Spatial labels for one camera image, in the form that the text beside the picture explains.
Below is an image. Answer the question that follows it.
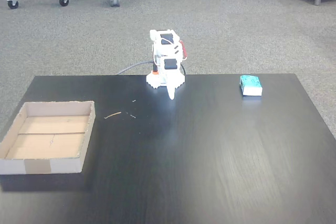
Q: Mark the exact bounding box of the arm power cable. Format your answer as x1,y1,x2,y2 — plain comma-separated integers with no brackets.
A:
116,61,156,76

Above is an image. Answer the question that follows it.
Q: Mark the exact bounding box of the shallow cardboard box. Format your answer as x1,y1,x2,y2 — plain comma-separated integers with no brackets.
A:
0,100,96,175

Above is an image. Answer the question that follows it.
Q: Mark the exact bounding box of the red and white servo cable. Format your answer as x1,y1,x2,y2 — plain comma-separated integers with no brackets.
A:
179,40,190,62

